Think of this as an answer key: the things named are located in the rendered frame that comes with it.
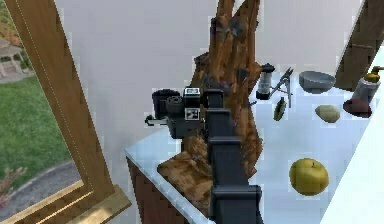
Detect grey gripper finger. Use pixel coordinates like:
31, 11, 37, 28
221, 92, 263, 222
144, 114, 169, 127

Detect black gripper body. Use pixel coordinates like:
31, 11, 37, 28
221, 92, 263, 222
165, 95, 205, 140

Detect black mug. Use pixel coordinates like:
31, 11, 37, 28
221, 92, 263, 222
151, 88, 182, 120

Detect brown cupboard white worktop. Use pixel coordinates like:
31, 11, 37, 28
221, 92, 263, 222
124, 66, 379, 224

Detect brown wooden sculpture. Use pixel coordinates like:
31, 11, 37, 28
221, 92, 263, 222
156, 0, 265, 217

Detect black capped pepper grinder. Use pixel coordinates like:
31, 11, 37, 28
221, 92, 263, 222
255, 62, 277, 101

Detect wooden framed window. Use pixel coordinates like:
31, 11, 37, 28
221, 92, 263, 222
334, 0, 384, 92
0, 0, 133, 224

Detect olive green small tool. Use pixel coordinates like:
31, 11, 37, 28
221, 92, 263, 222
272, 96, 288, 122

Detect grey metal corkscrew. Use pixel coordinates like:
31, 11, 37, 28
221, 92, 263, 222
268, 66, 295, 110

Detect yellow green apple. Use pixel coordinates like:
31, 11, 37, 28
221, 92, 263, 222
288, 157, 331, 197

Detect grey bowl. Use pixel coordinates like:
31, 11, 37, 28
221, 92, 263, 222
298, 70, 337, 95

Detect beige potato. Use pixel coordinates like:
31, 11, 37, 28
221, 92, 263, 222
314, 104, 342, 124

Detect dark red round dish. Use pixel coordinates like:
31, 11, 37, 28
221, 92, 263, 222
342, 98, 373, 119

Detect grey soap bottle gold pump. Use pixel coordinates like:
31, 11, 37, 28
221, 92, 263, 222
351, 65, 384, 105

